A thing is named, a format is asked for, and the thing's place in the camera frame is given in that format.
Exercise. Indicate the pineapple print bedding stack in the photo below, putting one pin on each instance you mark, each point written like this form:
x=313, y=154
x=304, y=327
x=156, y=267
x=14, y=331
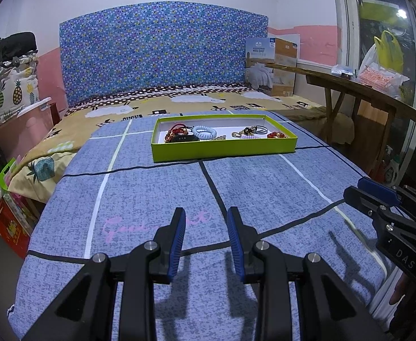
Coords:
x=12, y=88

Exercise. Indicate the person's right hand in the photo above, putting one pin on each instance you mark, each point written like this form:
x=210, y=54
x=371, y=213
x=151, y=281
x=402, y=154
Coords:
x=397, y=290

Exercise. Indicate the clear plastic packet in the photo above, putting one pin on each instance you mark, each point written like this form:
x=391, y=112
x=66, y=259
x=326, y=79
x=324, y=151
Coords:
x=342, y=71

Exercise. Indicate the green paper bag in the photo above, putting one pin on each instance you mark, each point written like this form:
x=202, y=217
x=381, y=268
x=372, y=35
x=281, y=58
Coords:
x=7, y=176

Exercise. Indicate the black wrist band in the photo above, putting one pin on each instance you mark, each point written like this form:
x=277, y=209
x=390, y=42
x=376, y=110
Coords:
x=188, y=138

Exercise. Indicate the rhinestone hair clip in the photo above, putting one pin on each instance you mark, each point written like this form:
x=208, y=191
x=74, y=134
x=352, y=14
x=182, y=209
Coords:
x=222, y=137

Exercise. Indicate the white window frame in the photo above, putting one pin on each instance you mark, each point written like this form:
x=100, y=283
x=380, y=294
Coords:
x=346, y=25

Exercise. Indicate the pink storage box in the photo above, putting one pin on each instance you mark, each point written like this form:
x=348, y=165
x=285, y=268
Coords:
x=27, y=128

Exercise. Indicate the yellow-green plastic bag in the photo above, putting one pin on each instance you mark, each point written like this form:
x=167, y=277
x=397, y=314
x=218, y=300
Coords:
x=390, y=53

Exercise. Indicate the red printed carton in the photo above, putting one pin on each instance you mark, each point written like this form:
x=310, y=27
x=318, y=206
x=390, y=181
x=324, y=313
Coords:
x=12, y=227

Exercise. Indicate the dark wooden folding table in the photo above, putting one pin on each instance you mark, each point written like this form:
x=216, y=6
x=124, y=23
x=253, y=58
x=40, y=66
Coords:
x=371, y=94

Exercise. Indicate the blue-grey lined blanket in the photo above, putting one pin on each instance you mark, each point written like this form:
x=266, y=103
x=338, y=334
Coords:
x=140, y=191

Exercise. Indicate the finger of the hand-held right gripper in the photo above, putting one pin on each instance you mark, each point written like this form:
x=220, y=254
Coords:
x=360, y=199
x=378, y=190

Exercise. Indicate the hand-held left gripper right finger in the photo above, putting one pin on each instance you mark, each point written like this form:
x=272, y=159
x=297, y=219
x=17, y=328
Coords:
x=235, y=247

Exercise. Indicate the shallow green cardboard box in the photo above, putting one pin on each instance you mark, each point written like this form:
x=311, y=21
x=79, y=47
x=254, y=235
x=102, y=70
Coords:
x=222, y=151

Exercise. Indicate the blue patterned headboard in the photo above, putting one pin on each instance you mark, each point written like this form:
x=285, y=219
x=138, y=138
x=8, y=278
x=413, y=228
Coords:
x=158, y=49

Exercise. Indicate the white red-printed plastic bag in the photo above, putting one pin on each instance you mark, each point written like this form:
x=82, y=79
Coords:
x=376, y=78

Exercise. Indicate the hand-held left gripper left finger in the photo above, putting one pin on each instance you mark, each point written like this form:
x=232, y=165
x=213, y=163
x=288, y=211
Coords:
x=177, y=247

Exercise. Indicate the cardboard quilt box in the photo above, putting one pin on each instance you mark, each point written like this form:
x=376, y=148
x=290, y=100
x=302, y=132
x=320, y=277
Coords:
x=271, y=64

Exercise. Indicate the black bag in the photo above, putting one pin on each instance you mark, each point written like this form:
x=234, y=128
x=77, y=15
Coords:
x=12, y=48

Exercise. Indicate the brown wooden nightstand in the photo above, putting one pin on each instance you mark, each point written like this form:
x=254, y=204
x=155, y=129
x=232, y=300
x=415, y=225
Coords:
x=55, y=113

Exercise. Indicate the yellow printed bed sheet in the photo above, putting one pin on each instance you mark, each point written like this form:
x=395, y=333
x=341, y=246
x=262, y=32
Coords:
x=179, y=103

